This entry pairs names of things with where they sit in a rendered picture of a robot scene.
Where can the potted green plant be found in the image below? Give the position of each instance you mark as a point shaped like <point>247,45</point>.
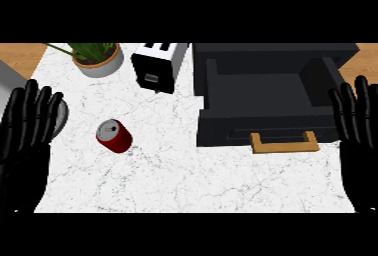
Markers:
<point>98,57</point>

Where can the pale grey appliance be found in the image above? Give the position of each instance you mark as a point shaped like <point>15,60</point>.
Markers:
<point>9,81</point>

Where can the dark grey open drawer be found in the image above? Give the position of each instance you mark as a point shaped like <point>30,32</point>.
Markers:
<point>268,113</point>

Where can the grey round object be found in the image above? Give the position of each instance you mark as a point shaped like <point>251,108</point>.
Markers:
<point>59,120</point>

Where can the dark grey drawer cabinet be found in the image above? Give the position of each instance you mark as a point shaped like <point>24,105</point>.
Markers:
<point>275,60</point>

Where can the red soda can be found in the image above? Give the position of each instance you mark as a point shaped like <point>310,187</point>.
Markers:
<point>114,136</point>

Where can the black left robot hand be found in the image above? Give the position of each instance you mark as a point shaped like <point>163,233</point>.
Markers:
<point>23,133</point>

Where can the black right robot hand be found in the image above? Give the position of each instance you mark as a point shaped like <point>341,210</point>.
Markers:
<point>362,146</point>

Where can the black and white toaster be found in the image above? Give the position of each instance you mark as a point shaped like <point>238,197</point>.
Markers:
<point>157,68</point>

